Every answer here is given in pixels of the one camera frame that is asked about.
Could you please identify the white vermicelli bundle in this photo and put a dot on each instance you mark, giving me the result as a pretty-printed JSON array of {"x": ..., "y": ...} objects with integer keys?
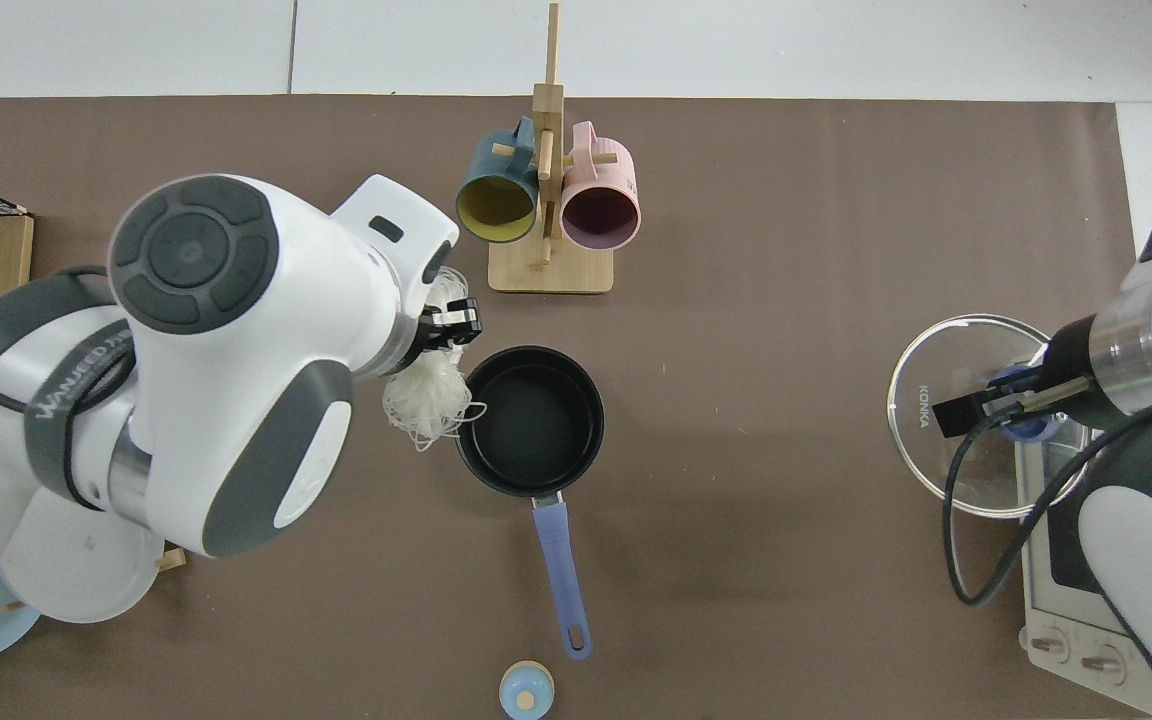
[{"x": 426, "y": 395}]

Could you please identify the glass lid blue knob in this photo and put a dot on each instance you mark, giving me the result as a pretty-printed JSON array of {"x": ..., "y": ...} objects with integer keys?
[{"x": 936, "y": 470}]

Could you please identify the wooden plate rack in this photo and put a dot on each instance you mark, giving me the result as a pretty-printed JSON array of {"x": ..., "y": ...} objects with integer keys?
[{"x": 173, "y": 560}]

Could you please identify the white plate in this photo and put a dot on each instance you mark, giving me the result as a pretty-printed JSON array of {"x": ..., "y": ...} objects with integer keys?
[{"x": 66, "y": 580}]

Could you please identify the wooden cup stand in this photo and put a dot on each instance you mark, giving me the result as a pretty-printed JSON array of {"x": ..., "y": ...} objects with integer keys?
[{"x": 551, "y": 272}]

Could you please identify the dark teal cup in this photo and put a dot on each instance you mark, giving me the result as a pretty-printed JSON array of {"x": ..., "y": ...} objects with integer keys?
[{"x": 481, "y": 170}]

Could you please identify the pink cup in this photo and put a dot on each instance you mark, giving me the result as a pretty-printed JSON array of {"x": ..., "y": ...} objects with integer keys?
[{"x": 616, "y": 175}]

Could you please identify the pale toaster oven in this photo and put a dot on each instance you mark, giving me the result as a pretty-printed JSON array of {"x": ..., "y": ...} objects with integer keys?
[{"x": 1076, "y": 650}]

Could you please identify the brown table cloth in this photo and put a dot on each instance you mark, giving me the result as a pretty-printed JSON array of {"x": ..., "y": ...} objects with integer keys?
[{"x": 736, "y": 350}]

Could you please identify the small blue round thing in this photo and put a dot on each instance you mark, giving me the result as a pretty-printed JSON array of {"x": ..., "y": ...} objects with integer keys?
[{"x": 516, "y": 685}]

